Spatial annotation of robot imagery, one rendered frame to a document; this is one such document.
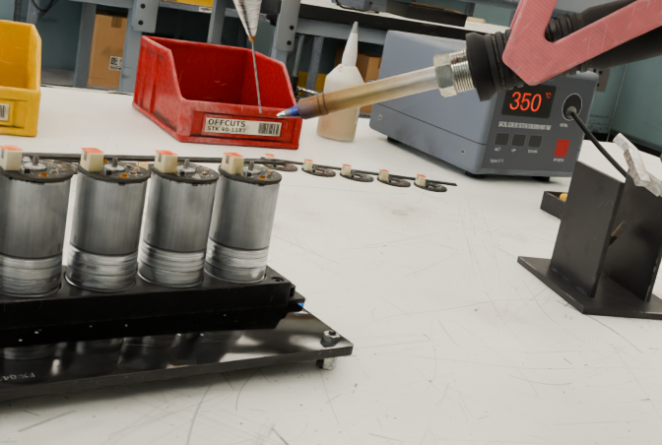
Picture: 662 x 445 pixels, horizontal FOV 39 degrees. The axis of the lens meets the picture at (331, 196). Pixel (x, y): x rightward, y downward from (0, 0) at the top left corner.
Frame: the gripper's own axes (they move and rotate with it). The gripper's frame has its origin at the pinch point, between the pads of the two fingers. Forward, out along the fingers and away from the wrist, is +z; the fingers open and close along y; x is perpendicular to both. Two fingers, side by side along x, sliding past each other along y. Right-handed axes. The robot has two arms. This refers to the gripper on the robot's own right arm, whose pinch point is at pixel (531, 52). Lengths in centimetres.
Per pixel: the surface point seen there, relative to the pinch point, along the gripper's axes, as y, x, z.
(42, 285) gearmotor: 5.8, -7.3, 16.0
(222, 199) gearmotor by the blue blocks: 0.2, -5.0, 11.6
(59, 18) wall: -405, -152, 145
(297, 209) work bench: -19.4, -2.5, 16.1
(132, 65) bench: -227, -66, 82
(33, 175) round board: 6.1, -9.7, 13.1
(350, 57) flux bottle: -44.3, -7.5, 10.9
